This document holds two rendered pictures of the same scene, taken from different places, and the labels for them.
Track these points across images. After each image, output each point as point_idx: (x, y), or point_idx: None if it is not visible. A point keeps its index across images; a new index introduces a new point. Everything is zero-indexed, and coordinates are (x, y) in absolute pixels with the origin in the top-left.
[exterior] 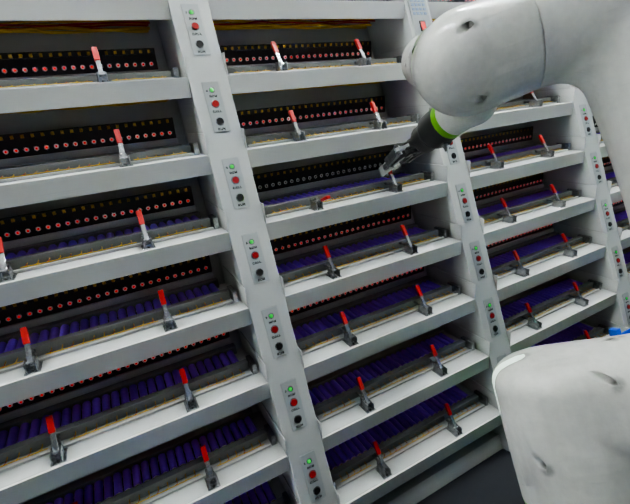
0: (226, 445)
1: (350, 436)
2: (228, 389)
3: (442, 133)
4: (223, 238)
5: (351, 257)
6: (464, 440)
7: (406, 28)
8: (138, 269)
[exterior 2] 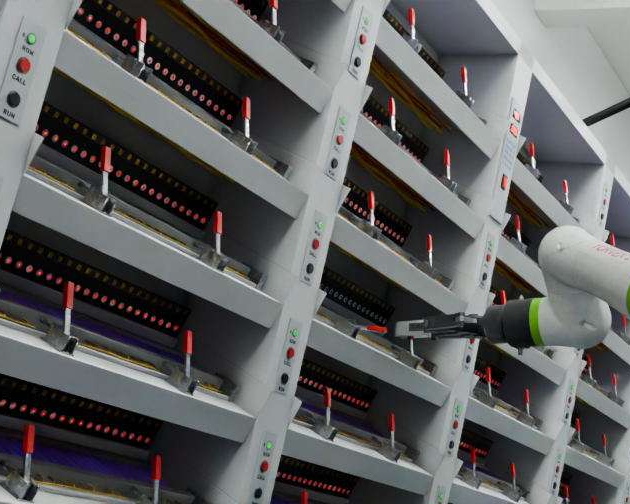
0: None
1: None
2: None
3: (534, 334)
4: (275, 308)
5: (330, 423)
6: None
7: (487, 172)
8: (197, 289)
